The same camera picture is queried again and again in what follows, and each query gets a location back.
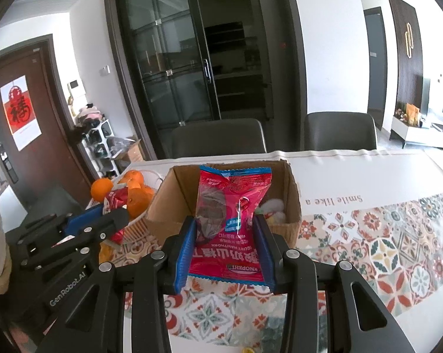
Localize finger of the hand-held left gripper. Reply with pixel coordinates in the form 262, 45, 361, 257
63, 203, 109, 237
56, 208, 131, 262

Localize small red snack packet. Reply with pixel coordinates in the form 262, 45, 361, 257
102, 187, 131, 246

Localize white low cabinet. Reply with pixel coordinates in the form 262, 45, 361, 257
389, 115, 443, 150

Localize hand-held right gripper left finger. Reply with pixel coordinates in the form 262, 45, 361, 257
35, 216, 199, 353

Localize red snack packet blue edges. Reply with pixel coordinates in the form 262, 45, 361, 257
188, 165, 274, 284

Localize black door lock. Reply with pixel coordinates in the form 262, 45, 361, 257
0, 141, 19, 185

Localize white plastic fruit basket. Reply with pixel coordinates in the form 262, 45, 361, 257
87, 170, 164, 246

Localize brown cardboard box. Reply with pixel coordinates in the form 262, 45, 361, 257
145, 159, 303, 251

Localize pile of clothes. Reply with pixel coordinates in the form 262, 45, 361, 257
76, 103, 104, 126

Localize red and white door poster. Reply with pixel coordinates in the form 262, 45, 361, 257
0, 75, 42, 151

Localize grey dining chair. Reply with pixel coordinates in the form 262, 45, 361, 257
170, 118, 267, 159
304, 112, 378, 151
21, 186, 94, 229

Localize white plush toy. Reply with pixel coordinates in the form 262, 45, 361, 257
260, 198, 287, 226

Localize dark glass sliding door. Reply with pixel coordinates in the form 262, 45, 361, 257
104, 0, 311, 159

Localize dark grey interior door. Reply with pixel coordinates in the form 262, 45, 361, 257
363, 6, 389, 132

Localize brown entrance door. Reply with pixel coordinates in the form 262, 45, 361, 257
0, 34, 94, 212

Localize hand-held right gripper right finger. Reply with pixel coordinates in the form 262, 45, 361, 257
251, 214, 409, 353

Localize gold wall decoration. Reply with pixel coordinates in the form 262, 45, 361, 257
404, 21, 415, 59

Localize dark slatted wall panel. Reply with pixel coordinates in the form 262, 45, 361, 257
386, 0, 425, 111

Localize patterned printed tablecloth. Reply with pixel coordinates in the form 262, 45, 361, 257
96, 149, 443, 353

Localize white shoe rack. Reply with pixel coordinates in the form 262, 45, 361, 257
82, 119, 121, 182

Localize clear plastic bag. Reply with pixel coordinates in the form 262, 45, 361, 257
107, 136, 141, 157

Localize yellow box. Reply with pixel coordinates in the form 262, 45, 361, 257
405, 103, 421, 128

